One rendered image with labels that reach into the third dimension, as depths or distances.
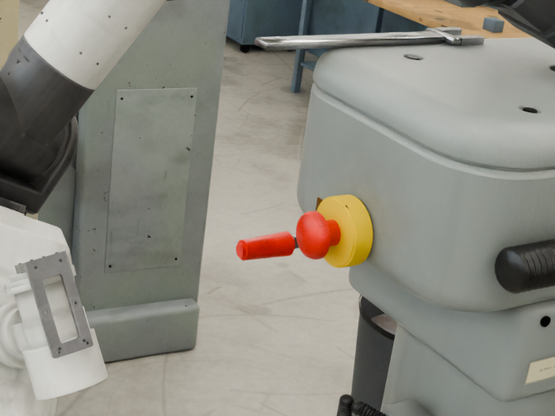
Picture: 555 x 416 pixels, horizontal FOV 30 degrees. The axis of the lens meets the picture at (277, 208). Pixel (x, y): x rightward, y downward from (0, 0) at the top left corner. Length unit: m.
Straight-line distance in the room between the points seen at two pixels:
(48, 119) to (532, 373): 0.53
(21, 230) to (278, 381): 2.97
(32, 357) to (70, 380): 0.04
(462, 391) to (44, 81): 0.50
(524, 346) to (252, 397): 3.00
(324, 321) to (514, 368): 3.54
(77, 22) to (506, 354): 0.51
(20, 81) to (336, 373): 3.13
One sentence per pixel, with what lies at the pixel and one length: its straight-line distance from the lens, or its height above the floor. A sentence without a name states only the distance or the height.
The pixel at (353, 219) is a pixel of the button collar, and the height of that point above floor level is 1.78.
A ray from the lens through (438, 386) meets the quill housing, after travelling 1.03.
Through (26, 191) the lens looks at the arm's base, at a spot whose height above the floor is 1.67.
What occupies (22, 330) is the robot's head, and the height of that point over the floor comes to 1.62.
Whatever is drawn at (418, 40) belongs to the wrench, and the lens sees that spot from 0.97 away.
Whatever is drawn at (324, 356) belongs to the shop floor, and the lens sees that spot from 4.17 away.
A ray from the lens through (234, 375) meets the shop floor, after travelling 3.96.
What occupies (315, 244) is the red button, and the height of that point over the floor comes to 1.76.
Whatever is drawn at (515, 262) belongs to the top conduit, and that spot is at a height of 1.80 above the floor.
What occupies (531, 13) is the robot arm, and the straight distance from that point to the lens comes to 0.89.
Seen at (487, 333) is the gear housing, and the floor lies 1.69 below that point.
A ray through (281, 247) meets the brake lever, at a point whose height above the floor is 1.70.
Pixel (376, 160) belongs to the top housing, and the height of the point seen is 1.83.
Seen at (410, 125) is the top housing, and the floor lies 1.87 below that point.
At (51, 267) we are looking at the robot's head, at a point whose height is 1.69.
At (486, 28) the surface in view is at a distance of 6.23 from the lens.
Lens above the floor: 2.10
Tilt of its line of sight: 23 degrees down
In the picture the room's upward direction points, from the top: 8 degrees clockwise
